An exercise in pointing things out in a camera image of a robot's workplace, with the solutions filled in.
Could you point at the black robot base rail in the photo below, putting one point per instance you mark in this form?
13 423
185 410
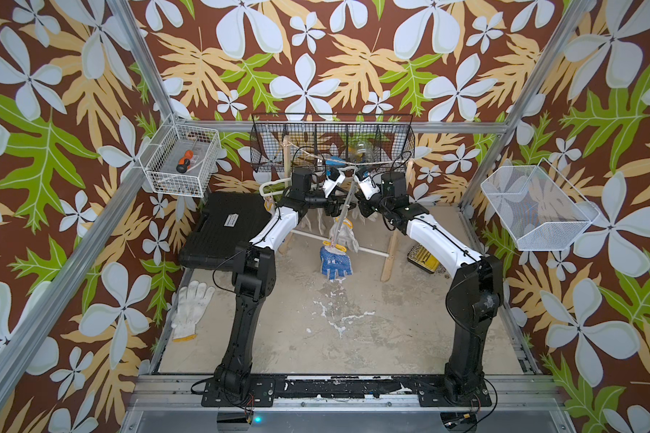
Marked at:
263 391

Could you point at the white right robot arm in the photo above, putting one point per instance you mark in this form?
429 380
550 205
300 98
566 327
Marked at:
475 294

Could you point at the black plastic tool case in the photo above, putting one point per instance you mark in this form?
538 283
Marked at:
228 220

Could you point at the white glove behind left arm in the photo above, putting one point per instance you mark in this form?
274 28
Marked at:
192 304

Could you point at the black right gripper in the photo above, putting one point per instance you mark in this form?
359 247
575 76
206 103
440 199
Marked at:
365 209

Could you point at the white wire basket left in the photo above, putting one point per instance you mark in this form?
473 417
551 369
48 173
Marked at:
172 139

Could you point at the black wire basket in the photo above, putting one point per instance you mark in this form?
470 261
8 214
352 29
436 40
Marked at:
316 137

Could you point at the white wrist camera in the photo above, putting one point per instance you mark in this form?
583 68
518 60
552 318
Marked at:
333 178
366 184

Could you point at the aluminium frame post right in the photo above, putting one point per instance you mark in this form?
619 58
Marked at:
550 54

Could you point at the clear glass jar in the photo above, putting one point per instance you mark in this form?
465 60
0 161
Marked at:
362 152

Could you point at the yellow screwdriver bit set case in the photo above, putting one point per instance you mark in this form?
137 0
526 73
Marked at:
423 259

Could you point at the blue object in basket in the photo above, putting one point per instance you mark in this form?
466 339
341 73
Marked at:
335 163

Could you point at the white yellow cuff glove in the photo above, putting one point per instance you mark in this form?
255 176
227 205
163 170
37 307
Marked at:
342 232

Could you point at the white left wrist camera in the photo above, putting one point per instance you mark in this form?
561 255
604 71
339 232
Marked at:
333 178

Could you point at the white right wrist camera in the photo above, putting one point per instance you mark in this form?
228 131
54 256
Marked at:
366 184

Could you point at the white mesh basket right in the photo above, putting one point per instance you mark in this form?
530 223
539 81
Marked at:
539 207

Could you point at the orange black screwdriver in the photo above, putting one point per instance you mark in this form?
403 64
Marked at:
184 163

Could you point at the aluminium frame post left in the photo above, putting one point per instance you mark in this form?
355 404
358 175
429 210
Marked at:
87 252

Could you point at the white clip hanger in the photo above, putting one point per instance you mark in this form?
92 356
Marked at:
272 188

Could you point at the aluminium frame post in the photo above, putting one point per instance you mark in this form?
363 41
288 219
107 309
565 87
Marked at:
550 54
87 252

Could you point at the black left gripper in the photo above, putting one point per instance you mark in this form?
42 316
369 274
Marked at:
333 210

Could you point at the wooden drying rack frame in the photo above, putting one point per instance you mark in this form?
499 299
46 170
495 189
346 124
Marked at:
389 255

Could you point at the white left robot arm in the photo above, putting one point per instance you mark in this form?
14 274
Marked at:
254 274

